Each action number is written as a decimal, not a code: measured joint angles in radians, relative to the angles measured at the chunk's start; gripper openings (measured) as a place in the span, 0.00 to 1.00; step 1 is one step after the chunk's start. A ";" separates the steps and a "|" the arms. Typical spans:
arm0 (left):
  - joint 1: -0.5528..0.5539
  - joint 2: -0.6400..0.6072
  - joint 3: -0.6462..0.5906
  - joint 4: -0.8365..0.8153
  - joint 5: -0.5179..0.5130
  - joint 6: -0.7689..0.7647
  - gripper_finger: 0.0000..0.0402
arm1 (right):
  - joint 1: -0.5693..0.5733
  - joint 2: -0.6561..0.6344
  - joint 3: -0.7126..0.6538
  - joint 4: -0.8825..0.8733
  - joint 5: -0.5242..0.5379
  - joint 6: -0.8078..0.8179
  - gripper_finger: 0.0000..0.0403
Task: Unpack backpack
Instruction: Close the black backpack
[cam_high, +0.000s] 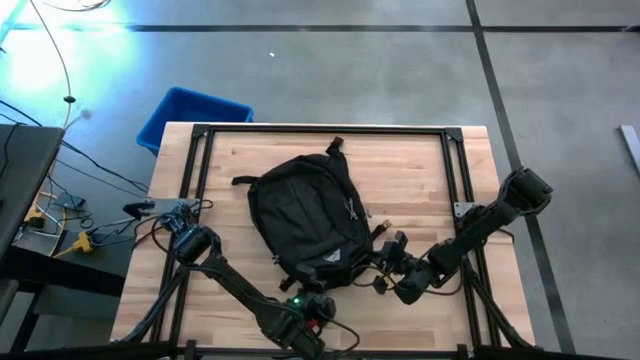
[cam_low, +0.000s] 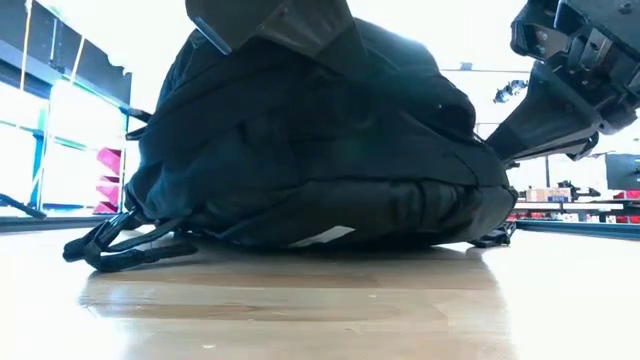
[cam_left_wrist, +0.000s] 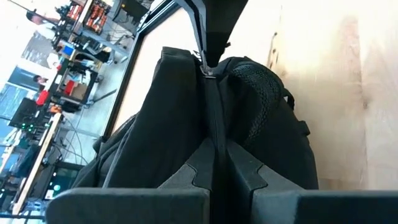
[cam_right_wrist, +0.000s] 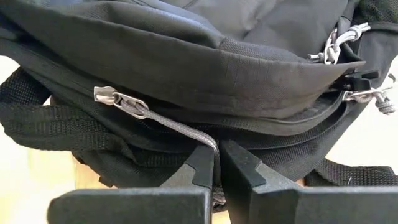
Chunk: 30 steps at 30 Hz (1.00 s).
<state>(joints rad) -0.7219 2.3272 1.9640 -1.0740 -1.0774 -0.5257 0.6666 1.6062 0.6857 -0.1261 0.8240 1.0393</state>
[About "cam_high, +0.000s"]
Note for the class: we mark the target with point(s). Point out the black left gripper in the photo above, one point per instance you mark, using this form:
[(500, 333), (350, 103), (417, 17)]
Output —
[(317, 305)]

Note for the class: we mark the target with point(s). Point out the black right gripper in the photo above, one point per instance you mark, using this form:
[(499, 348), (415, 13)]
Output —
[(400, 262)]

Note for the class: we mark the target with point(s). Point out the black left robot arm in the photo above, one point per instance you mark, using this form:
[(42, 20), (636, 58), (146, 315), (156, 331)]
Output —
[(235, 285)]

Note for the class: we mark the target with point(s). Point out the blue plastic bin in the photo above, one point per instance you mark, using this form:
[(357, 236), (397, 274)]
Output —
[(190, 110)]

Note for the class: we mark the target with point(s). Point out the black side shelf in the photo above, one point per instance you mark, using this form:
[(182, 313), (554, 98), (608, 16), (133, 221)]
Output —
[(75, 272)]

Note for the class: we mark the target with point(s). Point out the black aluminium table frame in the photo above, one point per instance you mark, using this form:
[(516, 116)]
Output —
[(325, 129)]

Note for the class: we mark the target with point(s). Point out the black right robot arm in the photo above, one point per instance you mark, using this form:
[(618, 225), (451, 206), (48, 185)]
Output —
[(480, 225)]

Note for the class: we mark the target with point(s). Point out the black backpack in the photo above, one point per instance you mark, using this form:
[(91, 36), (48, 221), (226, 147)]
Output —
[(310, 220)]

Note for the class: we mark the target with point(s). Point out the grey desk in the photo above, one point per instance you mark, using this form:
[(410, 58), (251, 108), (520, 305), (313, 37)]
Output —
[(25, 170)]

